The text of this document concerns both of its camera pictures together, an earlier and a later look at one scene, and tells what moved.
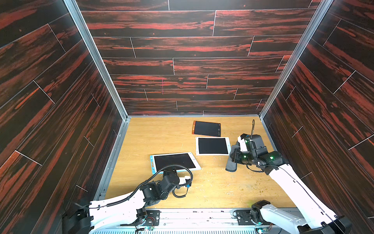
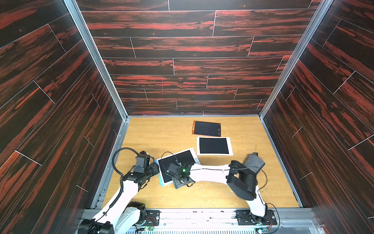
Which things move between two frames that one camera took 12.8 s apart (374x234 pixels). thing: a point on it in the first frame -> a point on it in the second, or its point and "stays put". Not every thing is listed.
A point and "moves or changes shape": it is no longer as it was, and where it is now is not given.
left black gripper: x=170 y=172 -> x=155 y=167
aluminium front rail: x=182 y=221 stays put
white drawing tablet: x=213 y=146 stays put
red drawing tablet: x=206 y=128 stays put
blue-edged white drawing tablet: x=185 y=159 moves or changes shape
